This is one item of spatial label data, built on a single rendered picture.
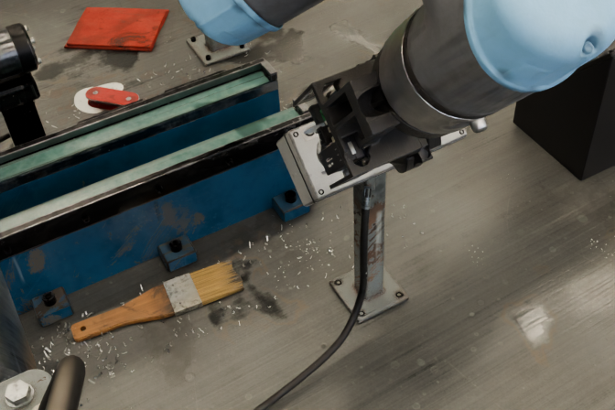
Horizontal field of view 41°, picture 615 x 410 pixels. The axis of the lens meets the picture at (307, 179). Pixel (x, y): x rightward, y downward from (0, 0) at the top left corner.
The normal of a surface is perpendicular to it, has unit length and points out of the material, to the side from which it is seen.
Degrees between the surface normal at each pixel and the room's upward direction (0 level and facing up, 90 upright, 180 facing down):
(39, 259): 90
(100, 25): 2
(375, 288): 90
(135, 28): 2
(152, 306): 0
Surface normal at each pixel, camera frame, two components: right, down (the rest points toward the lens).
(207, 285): -0.03, -0.71
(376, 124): 0.27, -0.18
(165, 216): 0.48, 0.60
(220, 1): -0.39, 0.57
